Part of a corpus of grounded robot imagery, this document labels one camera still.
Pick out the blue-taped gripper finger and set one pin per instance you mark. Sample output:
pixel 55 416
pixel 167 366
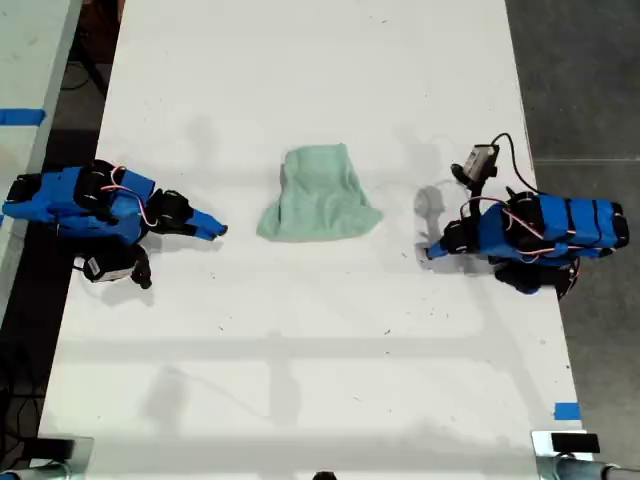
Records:
pixel 439 246
pixel 210 220
pixel 442 254
pixel 202 230

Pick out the pale green T-shirt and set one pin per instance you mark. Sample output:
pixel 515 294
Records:
pixel 320 200

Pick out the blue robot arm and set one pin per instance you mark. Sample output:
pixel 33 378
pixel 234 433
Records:
pixel 60 200
pixel 575 222

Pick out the long blue tape strip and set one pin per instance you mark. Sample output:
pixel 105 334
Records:
pixel 20 116

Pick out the small blue tape piece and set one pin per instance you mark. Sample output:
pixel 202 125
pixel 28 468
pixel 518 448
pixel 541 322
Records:
pixel 567 411

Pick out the white side table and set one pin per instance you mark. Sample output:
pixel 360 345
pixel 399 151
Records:
pixel 25 60

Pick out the small black box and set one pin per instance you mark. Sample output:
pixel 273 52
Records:
pixel 575 443
pixel 56 448

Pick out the small black round object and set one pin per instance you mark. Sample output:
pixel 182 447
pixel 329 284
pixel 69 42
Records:
pixel 325 475

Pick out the metal pipe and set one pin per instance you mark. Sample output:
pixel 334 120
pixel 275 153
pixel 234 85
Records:
pixel 30 472
pixel 590 471

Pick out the camera black stalk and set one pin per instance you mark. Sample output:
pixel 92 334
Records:
pixel 476 189
pixel 142 270

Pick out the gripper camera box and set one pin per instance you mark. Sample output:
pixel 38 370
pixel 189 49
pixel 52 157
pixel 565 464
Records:
pixel 107 267
pixel 480 161

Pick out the metal corner bracket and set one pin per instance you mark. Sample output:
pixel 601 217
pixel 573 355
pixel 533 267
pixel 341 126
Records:
pixel 542 445
pixel 84 457

